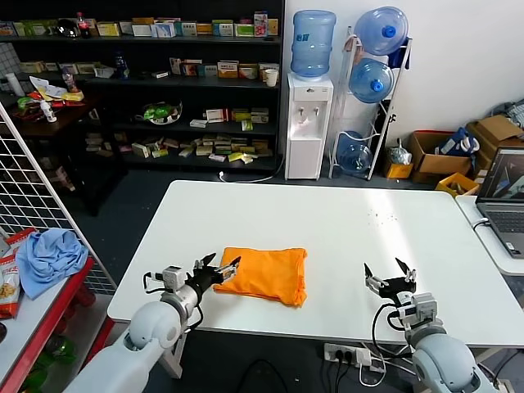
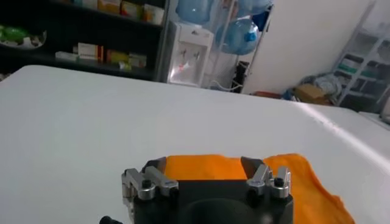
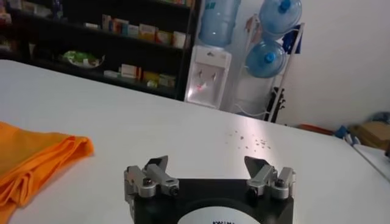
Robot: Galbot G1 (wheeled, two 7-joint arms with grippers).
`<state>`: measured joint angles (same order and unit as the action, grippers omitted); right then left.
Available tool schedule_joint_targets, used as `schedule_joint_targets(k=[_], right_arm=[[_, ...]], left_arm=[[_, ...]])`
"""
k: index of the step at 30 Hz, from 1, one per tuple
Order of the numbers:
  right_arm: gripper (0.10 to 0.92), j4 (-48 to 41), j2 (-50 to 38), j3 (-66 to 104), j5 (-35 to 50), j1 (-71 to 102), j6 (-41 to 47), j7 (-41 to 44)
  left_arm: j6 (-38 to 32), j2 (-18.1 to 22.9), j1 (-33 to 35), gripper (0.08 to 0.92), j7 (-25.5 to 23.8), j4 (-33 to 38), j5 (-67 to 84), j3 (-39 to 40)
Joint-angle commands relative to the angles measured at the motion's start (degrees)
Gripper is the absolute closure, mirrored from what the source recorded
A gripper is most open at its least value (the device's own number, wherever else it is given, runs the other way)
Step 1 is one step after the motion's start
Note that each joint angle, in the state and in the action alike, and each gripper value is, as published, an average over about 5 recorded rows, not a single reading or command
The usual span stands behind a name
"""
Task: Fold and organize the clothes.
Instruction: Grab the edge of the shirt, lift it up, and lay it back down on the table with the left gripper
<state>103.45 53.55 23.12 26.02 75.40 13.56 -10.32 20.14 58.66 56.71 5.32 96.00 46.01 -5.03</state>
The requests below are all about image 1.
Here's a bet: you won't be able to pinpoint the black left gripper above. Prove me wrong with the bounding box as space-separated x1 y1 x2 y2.
192 252 242 290

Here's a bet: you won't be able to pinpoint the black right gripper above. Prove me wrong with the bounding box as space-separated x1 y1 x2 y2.
364 257 418 298

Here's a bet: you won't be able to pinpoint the orange t-shirt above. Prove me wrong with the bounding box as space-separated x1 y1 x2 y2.
212 246 309 308

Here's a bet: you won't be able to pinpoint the grey blue clothes pile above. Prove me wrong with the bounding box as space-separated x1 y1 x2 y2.
489 97 524 128

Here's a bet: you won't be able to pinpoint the white power strip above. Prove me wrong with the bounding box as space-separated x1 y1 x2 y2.
323 342 372 367

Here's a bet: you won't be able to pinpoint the small yellow carton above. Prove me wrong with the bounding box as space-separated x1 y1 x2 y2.
386 162 415 180

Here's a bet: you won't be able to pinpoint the white table leg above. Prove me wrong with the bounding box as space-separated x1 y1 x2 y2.
163 329 187 380

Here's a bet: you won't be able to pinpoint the yellow plastic bin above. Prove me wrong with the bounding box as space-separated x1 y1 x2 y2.
436 172 482 198

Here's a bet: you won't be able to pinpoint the clear plastic bag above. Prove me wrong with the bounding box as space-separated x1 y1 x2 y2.
388 138 413 165

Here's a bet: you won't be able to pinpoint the large open cardboard box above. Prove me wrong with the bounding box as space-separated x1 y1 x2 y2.
408 130 474 184

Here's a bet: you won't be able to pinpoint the blue water jug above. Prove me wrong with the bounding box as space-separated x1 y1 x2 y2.
337 130 373 175
354 6 409 57
349 58 395 105
290 10 337 81

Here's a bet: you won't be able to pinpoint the white metal jug rack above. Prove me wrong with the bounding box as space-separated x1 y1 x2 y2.
328 26 413 181

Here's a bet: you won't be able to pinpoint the grey laptop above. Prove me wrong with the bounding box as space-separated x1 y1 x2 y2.
476 147 524 260

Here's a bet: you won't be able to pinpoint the blue shopping bag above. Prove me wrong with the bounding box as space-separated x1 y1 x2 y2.
436 127 481 157

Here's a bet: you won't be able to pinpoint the small cardboard box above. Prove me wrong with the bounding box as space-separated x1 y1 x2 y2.
474 149 499 181

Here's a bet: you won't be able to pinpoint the white water dispenser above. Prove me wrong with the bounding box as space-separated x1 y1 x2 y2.
284 73 335 181

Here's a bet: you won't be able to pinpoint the bowl of green packets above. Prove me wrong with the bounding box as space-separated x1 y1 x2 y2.
137 102 184 126

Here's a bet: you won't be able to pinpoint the light blue garment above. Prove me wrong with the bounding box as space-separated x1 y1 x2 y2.
16 228 90 300

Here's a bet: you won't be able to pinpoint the red edged shelf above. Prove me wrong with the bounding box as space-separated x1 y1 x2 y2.
0 257 115 393

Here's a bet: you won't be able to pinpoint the black shelving unit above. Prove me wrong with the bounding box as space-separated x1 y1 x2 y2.
0 0 287 173

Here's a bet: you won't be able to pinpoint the green plastic bottle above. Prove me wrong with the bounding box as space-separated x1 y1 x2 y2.
44 335 79 366

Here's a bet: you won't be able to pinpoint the closed cardboard box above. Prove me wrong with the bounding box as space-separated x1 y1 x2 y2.
468 115 524 151

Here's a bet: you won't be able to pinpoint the orange white medicine box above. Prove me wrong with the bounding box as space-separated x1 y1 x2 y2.
217 61 240 79

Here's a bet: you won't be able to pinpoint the red white striped packet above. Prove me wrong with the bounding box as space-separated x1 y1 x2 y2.
6 228 40 251

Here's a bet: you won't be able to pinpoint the dark wooden table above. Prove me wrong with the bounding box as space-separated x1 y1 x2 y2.
0 92 124 217

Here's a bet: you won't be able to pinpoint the red white snack bag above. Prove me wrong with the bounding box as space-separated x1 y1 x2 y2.
0 253 21 320

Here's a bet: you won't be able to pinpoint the dark blue bottle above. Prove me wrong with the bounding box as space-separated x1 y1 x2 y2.
115 52 132 81

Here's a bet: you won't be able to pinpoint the dark blue hanging bag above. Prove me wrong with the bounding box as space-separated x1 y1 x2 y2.
386 37 412 70

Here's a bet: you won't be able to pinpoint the yellow snack packet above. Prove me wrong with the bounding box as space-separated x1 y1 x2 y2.
40 92 86 104

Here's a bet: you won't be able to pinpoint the white plastic bottle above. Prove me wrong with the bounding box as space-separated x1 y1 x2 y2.
40 100 58 123

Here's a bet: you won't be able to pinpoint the pink drink bottle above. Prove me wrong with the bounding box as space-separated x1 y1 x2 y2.
61 67 79 93

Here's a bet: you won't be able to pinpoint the tall pink medicine box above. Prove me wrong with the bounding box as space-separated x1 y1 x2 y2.
253 11 269 38

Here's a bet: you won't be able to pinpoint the white paper sheets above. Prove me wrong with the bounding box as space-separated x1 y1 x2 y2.
30 75 66 99

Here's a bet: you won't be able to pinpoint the cola bottle red cap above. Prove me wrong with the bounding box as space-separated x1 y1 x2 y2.
77 11 93 40

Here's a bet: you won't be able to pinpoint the white cylinder roll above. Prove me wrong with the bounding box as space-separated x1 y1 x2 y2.
6 73 25 97

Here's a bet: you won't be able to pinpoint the shiny dark bowl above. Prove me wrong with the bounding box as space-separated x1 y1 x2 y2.
56 18 79 41

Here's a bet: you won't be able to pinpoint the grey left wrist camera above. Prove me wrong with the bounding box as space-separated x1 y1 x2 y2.
162 265 184 292

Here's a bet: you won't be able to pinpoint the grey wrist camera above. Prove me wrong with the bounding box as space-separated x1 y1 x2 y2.
162 265 184 292
403 292 439 328

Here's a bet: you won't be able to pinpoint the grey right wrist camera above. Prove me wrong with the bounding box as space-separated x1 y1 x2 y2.
403 292 439 328

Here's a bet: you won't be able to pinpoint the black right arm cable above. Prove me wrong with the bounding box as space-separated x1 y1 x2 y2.
371 302 406 354

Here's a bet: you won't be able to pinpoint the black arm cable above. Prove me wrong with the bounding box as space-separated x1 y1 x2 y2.
142 272 165 294
371 302 406 354

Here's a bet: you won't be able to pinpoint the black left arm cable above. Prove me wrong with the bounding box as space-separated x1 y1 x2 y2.
142 272 165 294

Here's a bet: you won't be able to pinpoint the white floor cable with plug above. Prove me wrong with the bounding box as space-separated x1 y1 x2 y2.
219 155 287 183

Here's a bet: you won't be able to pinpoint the black power cord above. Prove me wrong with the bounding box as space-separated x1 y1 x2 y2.
333 356 350 393

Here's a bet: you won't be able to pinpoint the white wire grid panel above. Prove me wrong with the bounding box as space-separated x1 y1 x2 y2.
0 100 120 296

